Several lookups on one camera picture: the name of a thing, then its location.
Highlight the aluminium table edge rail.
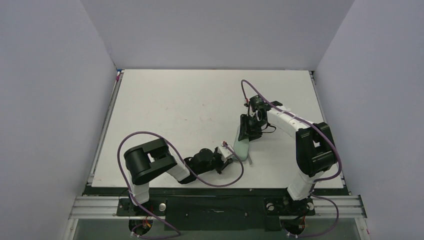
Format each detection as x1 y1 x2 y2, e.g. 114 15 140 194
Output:
86 69 125 186

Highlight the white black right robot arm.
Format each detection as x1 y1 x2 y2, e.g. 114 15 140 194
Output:
234 95 337 216

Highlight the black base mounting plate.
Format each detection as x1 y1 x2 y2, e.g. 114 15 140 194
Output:
115 188 316 231

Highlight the mint green umbrella case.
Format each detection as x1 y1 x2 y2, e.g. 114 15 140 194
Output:
233 125 250 162

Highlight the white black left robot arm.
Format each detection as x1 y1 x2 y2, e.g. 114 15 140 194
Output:
117 137 236 216

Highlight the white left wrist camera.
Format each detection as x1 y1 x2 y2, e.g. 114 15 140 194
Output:
217 141 234 161

